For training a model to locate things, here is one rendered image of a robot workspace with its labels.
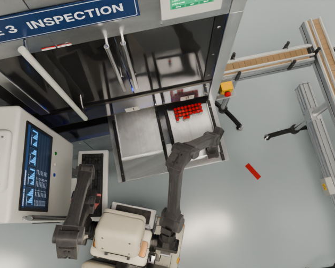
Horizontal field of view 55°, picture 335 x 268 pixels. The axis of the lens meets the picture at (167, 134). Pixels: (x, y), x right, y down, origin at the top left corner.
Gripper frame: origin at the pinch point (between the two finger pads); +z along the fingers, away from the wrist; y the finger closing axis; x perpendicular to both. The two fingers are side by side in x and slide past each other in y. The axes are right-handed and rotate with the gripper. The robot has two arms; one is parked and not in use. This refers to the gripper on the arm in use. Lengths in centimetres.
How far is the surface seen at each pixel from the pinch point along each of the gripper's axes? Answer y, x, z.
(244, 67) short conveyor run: 49, -31, -14
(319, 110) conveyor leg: 27, -85, 21
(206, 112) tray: 28.1, -2.5, -1.3
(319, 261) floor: -69, -84, 103
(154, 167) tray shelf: -1.4, 35.4, 3.9
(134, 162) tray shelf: 3.7, 47.0, 3.2
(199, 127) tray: 19.4, 3.6, 0.2
